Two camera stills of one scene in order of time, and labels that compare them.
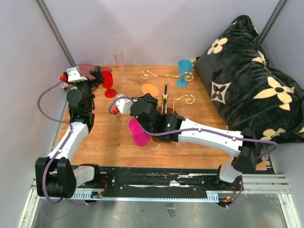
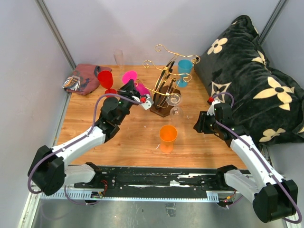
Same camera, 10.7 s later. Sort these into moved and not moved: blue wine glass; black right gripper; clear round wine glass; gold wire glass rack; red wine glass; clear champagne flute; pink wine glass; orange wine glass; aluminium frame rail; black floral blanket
Moved: pink wine glass; black right gripper; clear round wine glass; orange wine glass; gold wire glass rack
Not moved: blue wine glass; red wine glass; aluminium frame rail; black floral blanket; clear champagne flute
